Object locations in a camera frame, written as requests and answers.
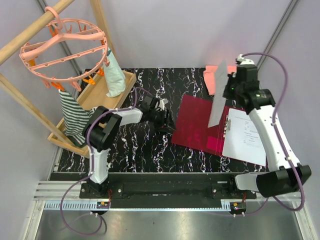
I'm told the silver folder clip mechanism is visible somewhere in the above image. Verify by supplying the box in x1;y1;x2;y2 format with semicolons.
223;115;231;138

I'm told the pink round clip hanger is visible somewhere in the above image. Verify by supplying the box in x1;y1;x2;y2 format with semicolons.
19;6;110;91

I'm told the mint green towel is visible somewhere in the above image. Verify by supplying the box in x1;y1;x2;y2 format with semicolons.
103;48;126;98

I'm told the white form paper sheet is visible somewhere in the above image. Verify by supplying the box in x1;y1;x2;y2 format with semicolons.
222;108;266;167

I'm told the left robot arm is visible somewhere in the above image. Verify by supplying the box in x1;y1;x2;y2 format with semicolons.
82;96;176;198

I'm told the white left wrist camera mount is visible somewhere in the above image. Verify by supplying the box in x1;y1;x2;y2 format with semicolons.
158;98;169;111

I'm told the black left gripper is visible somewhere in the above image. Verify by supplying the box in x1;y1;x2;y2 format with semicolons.
148;108;177;133

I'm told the red plastic clip folder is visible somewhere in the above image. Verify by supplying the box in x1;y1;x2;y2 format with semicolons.
171;95;232;156

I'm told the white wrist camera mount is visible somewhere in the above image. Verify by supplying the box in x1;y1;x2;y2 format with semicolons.
158;98;169;111
235;54;255;66

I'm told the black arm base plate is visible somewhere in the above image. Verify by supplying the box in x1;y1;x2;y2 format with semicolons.
79;172;257;211

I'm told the aluminium front rail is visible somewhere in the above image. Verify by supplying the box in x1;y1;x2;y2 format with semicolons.
33;181;307;211

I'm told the wooden tray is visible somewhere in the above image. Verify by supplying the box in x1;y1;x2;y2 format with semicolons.
47;68;138;159

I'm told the folded pink cloth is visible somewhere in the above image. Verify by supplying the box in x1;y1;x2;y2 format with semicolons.
203;65;228;96

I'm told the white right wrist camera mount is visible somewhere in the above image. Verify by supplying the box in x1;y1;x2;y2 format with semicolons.
235;54;255;66

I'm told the wooden rack frame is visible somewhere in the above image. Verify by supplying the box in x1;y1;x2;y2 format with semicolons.
0;0;117;151

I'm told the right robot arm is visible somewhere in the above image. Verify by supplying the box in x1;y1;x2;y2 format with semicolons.
223;64;312;199

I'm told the aluminium corner post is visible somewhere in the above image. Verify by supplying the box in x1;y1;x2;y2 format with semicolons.
252;0;300;73

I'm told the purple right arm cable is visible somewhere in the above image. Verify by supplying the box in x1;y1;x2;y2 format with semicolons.
239;51;306;217

